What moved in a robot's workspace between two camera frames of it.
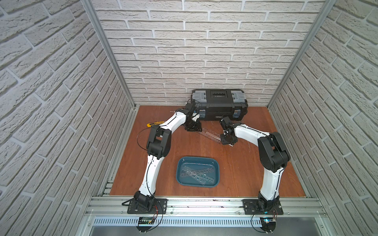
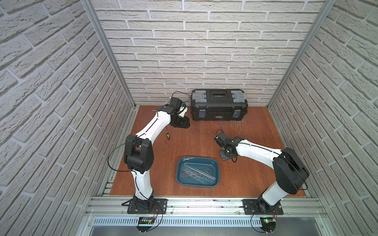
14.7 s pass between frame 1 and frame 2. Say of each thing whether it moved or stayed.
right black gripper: moved
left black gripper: moved
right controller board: stayed
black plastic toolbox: stayed
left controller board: stayed
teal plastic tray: stayed
